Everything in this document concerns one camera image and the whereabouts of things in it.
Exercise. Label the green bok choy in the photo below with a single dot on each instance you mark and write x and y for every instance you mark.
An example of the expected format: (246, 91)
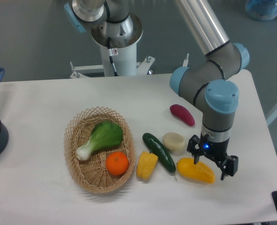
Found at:
(105, 134)

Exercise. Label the woven wicker basket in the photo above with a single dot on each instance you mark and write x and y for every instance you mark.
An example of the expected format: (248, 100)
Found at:
(92, 175)

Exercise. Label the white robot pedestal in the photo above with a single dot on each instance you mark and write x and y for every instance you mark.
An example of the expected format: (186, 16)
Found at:
(118, 48)

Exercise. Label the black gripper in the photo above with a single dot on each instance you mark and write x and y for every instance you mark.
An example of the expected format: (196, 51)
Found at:
(215, 151)

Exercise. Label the yellow bell pepper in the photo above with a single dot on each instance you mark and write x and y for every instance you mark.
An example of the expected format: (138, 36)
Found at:
(146, 165)

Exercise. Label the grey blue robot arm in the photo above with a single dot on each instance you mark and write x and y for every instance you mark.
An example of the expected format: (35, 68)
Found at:
(208, 88)

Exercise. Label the purple sweet potato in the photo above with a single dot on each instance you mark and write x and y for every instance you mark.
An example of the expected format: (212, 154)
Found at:
(183, 114)

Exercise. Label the orange fruit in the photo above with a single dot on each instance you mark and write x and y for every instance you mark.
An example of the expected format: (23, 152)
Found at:
(117, 163)

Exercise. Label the green cucumber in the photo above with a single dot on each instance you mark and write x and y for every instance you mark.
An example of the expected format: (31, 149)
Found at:
(156, 147)

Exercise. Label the blue plastic bag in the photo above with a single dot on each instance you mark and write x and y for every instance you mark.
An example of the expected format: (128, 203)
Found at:
(261, 10)

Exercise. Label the yellow mango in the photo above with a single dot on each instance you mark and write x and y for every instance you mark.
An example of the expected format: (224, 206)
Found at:
(199, 171)

